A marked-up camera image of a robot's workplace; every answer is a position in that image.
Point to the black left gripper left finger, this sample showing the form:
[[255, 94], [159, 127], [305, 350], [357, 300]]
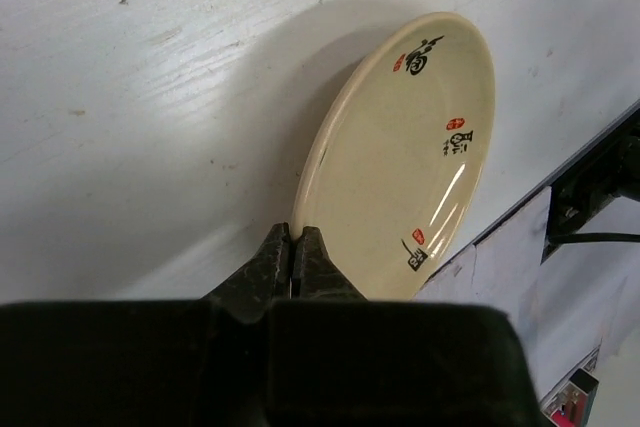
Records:
[[193, 362]]

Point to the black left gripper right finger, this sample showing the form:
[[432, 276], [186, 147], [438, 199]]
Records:
[[334, 362]]

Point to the beige round patterned plate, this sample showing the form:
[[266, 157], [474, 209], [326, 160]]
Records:
[[395, 164]]

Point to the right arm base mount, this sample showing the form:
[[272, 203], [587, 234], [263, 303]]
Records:
[[608, 171]]

